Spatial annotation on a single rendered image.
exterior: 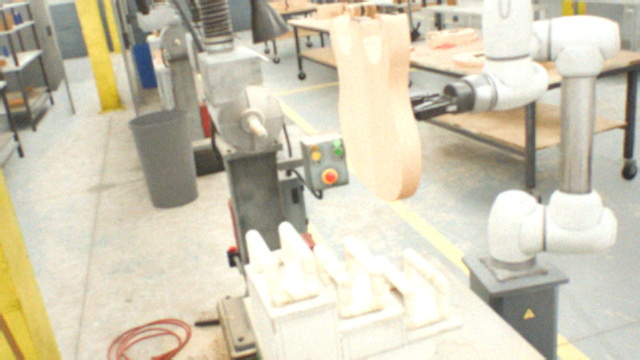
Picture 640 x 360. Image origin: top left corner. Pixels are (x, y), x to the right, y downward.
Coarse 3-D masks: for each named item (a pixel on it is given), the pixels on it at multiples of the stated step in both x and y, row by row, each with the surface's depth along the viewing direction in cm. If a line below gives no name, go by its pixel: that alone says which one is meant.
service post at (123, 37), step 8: (112, 0) 587; (112, 8) 589; (120, 32) 598; (120, 40) 600; (128, 40) 600; (128, 64) 612; (128, 72) 611; (128, 80) 613; (136, 96) 623; (136, 104) 622; (136, 112) 625
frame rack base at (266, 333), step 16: (288, 272) 148; (256, 288) 143; (320, 288) 139; (256, 304) 148; (288, 304) 134; (304, 304) 134; (320, 304) 133; (336, 304) 134; (256, 320) 155; (272, 320) 130; (288, 320) 131; (304, 320) 133; (320, 320) 134; (336, 320) 135; (272, 336) 134; (288, 336) 133; (304, 336) 134; (320, 336) 135; (336, 336) 136; (272, 352) 140; (288, 352) 134; (304, 352) 135; (320, 352) 136; (336, 352) 138
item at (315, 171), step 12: (336, 132) 249; (312, 144) 239; (324, 144) 240; (312, 156) 240; (324, 156) 241; (336, 156) 243; (312, 168) 242; (324, 168) 243; (336, 168) 244; (312, 180) 243; (324, 180) 244; (336, 180) 246; (348, 180) 248; (312, 192) 254
